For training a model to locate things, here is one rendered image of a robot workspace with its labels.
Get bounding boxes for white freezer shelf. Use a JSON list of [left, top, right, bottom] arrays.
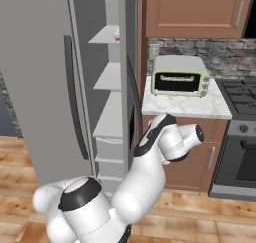
[[92, 61, 122, 92], [87, 24, 121, 45], [92, 91, 124, 140]]

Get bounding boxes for white freezer drawer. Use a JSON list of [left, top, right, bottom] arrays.
[[95, 158, 125, 182], [94, 136, 125, 163]]

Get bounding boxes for brown base cupboard door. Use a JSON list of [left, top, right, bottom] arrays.
[[142, 115, 228, 192]]

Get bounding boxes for grey fridge door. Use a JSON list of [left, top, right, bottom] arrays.
[[118, 0, 145, 170]]

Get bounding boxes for grey freezer door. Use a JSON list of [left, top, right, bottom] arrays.
[[0, 0, 98, 186]]

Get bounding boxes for pale green toaster oven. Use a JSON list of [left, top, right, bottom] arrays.
[[150, 54, 212, 99]]

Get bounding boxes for grey fridge body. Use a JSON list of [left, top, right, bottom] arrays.
[[66, 0, 130, 192]]

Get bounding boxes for small white pink box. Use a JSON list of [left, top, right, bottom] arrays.
[[112, 25, 121, 42]]

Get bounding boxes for grey stove with oven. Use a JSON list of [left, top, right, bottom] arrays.
[[208, 78, 256, 202]]

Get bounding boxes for black extractor hood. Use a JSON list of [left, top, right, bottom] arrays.
[[243, 0, 256, 40]]

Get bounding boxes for dark fridge door handle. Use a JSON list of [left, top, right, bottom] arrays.
[[126, 54, 145, 145]]

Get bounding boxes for dark freezer door handle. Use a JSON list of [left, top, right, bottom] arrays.
[[63, 35, 90, 161]]

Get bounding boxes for beige wall socket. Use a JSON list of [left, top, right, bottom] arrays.
[[148, 43, 161, 60]]

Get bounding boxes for silver base cupboard handle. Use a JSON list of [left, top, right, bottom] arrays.
[[207, 146, 217, 171]]

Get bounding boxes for brown wall cupboard door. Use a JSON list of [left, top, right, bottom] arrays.
[[145, 0, 256, 40]]

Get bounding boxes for silver wall cupboard handle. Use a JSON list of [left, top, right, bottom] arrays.
[[233, 0, 249, 30]]

